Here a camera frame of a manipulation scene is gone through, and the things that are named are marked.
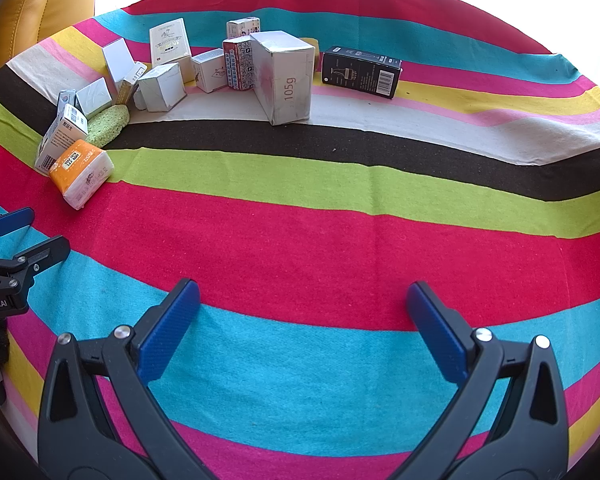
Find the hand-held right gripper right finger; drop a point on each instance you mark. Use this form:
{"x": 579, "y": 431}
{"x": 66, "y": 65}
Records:
{"x": 437, "y": 332}

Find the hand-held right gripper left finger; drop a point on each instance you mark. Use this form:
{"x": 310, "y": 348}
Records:
{"x": 170, "y": 332}

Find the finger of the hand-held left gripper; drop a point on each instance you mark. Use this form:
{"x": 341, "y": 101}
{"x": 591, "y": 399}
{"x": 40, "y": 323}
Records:
{"x": 12, "y": 221}
{"x": 42, "y": 254}

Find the thin gold box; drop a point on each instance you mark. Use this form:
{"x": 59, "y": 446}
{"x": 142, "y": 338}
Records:
{"x": 129, "y": 85}

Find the tall plain white box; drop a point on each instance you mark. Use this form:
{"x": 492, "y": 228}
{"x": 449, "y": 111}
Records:
{"x": 117, "y": 62}

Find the white cube box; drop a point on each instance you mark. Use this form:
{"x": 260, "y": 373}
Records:
{"x": 161, "y": 87}

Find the orange tissue pack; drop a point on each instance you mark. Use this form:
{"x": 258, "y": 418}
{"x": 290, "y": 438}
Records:
{"x": 82, "y": 172}

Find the blue white barcode box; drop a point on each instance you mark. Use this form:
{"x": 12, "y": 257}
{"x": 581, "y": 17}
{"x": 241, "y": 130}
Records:
{"x": 62, "y": 137}

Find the small grey white box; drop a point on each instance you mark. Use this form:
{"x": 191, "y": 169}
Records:
{"x": 66, "y": 100}

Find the green sponge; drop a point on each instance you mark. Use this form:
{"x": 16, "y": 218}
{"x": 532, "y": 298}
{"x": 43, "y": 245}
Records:
{"x": 107, "y": 126}

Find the striped colourful blanket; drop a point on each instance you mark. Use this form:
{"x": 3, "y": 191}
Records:
{"x": 305, "y": 240}

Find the tiny silver box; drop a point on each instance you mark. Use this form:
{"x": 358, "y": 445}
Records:
{"x": 139, "y": 101}

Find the yellow leather sofa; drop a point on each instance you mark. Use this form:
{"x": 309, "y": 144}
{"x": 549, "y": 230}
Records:
{"x": 20, "y": 0}

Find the cream box with label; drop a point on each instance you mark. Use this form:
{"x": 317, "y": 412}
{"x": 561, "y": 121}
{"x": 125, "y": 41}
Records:
{"x": 170, "y": 42}

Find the white box with saxophone print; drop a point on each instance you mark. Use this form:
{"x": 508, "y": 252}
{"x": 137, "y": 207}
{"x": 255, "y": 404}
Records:
{"x": 209, "y": 71}

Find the red patterned box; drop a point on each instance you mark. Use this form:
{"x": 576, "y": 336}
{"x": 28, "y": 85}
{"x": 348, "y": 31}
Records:
{"x": 237, "y": 65}

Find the black box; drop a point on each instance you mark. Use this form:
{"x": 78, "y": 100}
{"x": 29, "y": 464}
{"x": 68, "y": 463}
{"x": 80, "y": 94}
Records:
{"x": 360, "y": 71}

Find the large silver white box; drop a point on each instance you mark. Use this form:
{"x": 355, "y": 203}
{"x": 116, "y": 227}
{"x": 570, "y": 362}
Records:
{"x": 285, "y": 80}

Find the small silver patterned box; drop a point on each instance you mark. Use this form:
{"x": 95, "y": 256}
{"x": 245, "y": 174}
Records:
{"x": 242, "y": 27}

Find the yellow sponge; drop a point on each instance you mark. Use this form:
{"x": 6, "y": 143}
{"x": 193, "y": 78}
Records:
{"x": 310, "y": 42}

